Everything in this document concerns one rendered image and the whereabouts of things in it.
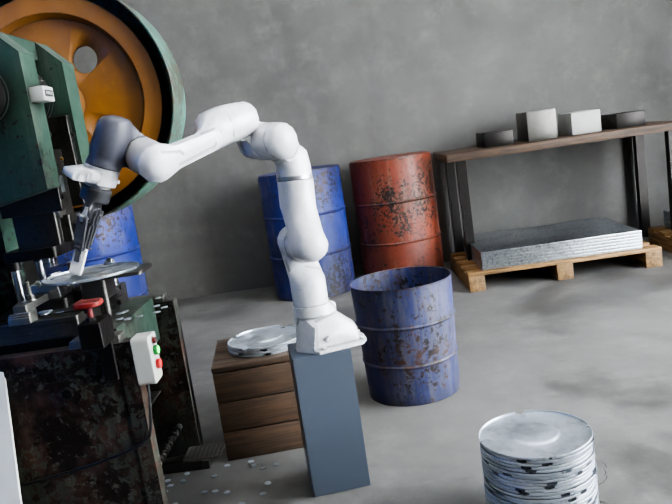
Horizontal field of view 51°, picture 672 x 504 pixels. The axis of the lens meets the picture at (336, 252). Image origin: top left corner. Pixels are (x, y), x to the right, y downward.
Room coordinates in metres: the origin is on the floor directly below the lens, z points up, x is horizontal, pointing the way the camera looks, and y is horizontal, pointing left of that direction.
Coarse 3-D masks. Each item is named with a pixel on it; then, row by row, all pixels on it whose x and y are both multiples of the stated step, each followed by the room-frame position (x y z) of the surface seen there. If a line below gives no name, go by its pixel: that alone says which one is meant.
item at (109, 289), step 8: (144, 264) 2.21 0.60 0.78; (128, 272) 2.09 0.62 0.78; (136, 272) 2.09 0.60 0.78; (96, 280) 2.09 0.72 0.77; (104, 280) 2.12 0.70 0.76; (112, 280) 2.18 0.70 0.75; (80, 288) 2.12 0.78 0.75; (88, 288) 2.11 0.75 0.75; (96, 288) 2.11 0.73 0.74; (104, 288) 2.12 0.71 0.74; (112, 288) 2.17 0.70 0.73; (88, 296) 2.11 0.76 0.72; (96, 296) 2.11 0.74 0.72; (104, 296) 2.11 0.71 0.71; (112, 296) 2.16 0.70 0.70; (104, 304) 2.11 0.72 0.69; (112, 304) 2.14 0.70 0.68; (120, 304) 2.19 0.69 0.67; (104, 312) 2.11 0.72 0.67; (112, 312) 2.13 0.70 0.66
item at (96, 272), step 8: (112, 264) 2.30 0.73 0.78; (120, 264) 2.27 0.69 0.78; (128, 264) 2.25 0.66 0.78; (136, 264) 2.22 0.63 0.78; (64, 272) 2.25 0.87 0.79; (88, 272) 2.16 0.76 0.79; (96, 272) 2.13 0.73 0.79; (104, 272) 2.13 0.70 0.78; (112, 272) 2.12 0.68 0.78; (120, 272) 2.08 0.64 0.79; (48, 280) 2.15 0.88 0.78; (56, 280) 2.13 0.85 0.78; (64, 280) 2.10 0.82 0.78; (72, 280) 2.08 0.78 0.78; (80, 280) 2.02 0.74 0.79; (88, 280) 2.02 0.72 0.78
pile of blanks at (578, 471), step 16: (480, 448) 1.77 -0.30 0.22; (592, 448) 1.68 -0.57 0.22; (496, 464) 1.68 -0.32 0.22; (512, 464) 1.65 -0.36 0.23; (528, 464) 1.63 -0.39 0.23; (544, 464) 1.63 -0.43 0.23; (560, 464) 1.62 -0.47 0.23; (576, 464) 1.63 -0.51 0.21; (592, 464) 1.68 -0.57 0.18; (496, 480) 1.69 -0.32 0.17; (512, 480) 1.65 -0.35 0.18; (528, 480) 1.63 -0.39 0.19; (544, 480) 1.62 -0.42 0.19; (560, 480) 1.62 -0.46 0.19; (576, 480) 1.63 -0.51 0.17; (592, 480) 1.66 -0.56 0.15; (496, 496) 1.71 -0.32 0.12; (512, 496) 1.67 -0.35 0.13; (528, 496) 1.63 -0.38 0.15; (544, 496) 1.63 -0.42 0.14; (560, 496) 1.62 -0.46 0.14; (576, 496) 1.62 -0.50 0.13; (592, 496) 1.67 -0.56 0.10
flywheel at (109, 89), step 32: (32, 0) 2.50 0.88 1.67; (64, 0) 2.50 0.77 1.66; (32, 32) 2.54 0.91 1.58; (64, 32) 2.53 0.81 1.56; (96, 32) 2.53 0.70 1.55; (128, 32) 2.49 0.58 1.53; (128, 64) 2.52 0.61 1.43; (96, 96) 2.53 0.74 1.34; (128, 96) 2.53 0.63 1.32; (160, 96) 2.49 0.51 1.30; (160, 128) 2.49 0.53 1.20
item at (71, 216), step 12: (60, 156) 2.22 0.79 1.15; (60, 168) 2.20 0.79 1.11; (60, 180) 2.18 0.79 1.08; (24, 216) 2.09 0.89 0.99; (36, 216) 2.09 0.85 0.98; (48, 216) 2.09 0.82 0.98; (60, 216) 2.10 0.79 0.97; (72, 216) 2.14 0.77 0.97; (24, 228) 2.09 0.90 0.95; (36, 228) 2.09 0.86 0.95; (48, 228) 2.09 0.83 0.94; (60, 228) 2.11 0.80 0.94; (72, 228) 2.12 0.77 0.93; (24, 240) 2.09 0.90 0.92; (36, 240) 2.09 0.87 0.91; (48, 240) 2.09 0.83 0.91; (60, 240) 2.10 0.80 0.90; (72, 240) 2.12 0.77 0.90
